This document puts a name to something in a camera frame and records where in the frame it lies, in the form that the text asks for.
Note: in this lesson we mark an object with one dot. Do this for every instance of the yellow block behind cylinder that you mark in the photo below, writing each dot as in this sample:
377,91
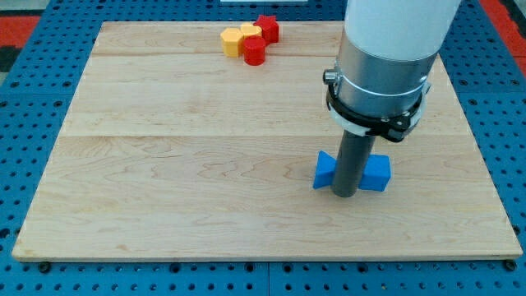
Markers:
248,29

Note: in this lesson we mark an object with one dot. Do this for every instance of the light wooden board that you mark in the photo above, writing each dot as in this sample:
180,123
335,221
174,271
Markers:
171,151

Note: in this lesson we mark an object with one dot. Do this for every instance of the blue triangle block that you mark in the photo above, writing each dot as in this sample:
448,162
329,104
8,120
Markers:
325,170

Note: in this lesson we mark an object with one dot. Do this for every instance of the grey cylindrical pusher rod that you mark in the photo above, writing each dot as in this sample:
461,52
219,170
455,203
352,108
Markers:
350,162

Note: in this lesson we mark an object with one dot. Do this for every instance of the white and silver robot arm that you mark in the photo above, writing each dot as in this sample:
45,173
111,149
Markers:
378,85

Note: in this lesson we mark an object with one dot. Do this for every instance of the yellow hexagon block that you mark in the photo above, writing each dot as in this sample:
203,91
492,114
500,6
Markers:
232,42

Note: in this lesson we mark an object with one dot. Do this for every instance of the red star block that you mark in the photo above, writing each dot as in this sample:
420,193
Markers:
269,27

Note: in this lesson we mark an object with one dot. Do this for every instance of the red cylinder block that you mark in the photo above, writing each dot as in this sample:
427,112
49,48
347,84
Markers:
254,50

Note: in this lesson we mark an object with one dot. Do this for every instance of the blue cube block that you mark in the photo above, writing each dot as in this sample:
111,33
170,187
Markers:
376,174

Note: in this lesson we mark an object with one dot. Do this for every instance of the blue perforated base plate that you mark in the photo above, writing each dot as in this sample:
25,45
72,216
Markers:
41,83

